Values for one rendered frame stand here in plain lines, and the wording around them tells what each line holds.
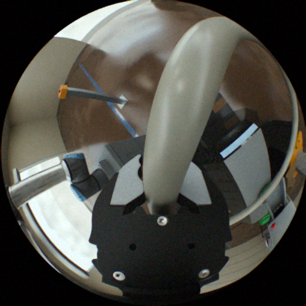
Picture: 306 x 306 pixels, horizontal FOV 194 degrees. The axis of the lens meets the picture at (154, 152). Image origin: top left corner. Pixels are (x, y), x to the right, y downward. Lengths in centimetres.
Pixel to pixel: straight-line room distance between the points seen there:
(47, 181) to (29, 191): 14
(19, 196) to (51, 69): 588
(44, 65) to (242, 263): 1167
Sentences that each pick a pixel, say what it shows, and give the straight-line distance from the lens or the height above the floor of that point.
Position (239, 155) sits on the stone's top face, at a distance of 61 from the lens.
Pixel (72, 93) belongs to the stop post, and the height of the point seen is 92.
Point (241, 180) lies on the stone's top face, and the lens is 70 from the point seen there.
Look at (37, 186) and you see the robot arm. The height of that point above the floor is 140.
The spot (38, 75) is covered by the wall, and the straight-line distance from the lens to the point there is 630.
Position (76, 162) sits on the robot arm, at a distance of 63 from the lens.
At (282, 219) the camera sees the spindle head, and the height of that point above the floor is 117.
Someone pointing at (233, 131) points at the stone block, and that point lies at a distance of 64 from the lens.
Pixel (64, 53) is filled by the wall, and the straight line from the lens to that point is 606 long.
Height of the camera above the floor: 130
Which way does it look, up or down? 63 degrees down
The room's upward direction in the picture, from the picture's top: 128 degrees counter-clockwise
